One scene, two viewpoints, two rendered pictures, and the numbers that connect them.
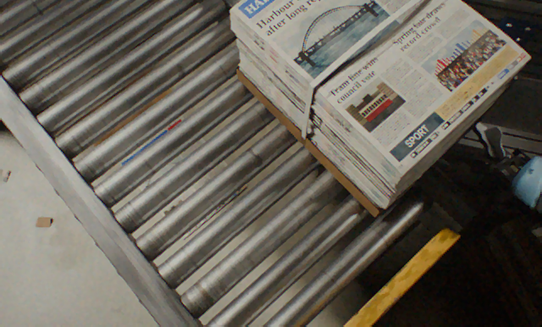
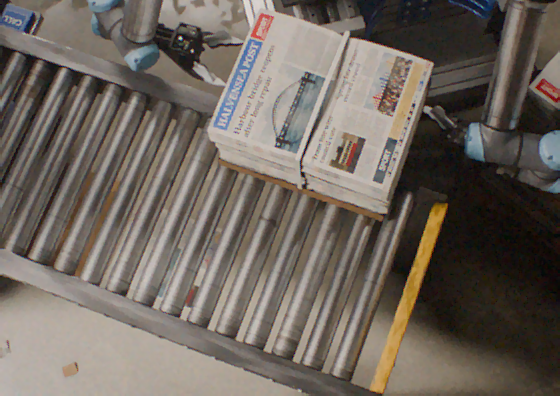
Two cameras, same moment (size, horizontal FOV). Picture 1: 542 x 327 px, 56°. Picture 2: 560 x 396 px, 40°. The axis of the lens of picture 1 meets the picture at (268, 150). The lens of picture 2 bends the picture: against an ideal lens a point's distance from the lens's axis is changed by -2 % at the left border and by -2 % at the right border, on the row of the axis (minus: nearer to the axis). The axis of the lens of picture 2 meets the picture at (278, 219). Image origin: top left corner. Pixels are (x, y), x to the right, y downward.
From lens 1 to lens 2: 0.76 m
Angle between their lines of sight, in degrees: 9
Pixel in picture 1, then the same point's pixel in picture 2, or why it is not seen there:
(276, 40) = (254, 138)
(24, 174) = (22, 337)
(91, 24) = (74, 179)
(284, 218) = (316, 256)
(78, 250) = (118, 378)
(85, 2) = (55, 163)
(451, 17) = (367, 58)
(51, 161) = (115, 306)
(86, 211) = (167, 328)
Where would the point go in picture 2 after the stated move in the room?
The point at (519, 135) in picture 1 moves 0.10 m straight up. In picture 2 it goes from (467, 64) to (473, 50)
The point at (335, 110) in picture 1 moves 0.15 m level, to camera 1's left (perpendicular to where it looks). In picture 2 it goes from (322, 169) to (252, 205)
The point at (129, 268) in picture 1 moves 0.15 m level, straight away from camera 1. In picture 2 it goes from (224, 351) to (154, 347)
